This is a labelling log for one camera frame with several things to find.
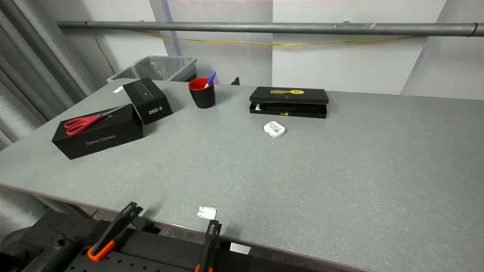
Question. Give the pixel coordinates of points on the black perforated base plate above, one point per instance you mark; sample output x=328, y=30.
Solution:
x=152, y=253

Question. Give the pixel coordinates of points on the small white box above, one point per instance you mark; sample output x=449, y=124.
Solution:
x=275, y=128

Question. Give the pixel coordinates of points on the flat black box yellow label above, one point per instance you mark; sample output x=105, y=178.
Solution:
x=288, y=99

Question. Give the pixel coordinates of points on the grey metal pipe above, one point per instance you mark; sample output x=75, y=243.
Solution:
x=303, y=27

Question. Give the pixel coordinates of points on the red and black mug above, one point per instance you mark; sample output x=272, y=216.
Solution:
x=204, y=95

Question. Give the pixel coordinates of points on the long black box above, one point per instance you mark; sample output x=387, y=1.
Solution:
x=104, y=133

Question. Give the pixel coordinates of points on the grey plastic bin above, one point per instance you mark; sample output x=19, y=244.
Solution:
x=157, y=68

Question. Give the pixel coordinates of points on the small black box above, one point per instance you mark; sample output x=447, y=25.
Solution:
x=148, y=98

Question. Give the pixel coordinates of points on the red scissors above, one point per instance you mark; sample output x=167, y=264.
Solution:
x=81, y=124

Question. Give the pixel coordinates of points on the white label sticker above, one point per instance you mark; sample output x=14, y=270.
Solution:
x=240, y=247

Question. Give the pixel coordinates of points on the white tape piece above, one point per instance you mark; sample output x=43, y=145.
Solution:
x=207, y=211

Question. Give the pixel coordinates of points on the orange black clamp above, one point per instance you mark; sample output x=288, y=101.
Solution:
x=113, y=232
x=210, y=246

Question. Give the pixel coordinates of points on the grey curtain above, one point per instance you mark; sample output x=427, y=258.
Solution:
x=31, y=69

